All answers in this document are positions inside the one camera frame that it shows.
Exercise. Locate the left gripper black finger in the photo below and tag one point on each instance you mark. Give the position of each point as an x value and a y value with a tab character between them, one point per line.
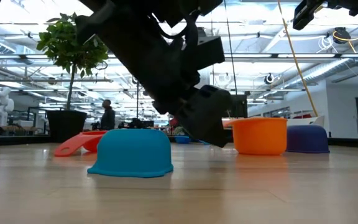
207	118

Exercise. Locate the small blue measuring cup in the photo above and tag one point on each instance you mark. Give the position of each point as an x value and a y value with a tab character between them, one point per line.
182	140

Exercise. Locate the orange measuring cup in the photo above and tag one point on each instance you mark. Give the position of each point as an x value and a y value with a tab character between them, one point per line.
259	137

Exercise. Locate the cyan measuring cup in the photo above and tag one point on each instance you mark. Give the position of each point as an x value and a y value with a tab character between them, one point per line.
132	152

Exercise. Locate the navy blue measuring cup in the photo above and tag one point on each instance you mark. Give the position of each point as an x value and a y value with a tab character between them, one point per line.
308	140

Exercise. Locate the red measuring cup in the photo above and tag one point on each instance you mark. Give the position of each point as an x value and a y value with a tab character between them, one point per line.
73	144

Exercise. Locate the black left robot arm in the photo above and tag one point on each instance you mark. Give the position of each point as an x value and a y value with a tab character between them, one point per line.
182	9

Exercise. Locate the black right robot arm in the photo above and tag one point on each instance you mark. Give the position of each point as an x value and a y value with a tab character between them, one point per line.
353	6

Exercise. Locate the dark rectangular panel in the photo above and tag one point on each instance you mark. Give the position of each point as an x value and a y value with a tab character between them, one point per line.
239	105

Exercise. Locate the person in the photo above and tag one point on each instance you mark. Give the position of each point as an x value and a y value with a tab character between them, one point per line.
108	118

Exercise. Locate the green leafy artificial plant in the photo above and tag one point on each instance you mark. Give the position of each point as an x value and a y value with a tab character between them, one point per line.
70	46

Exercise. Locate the black plant pot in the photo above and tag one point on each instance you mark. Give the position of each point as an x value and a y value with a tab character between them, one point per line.
67	126

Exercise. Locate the white humanoid robot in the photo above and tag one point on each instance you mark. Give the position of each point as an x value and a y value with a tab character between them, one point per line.
2	102

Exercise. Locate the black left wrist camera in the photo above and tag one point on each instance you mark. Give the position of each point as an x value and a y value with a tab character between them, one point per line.
210	53

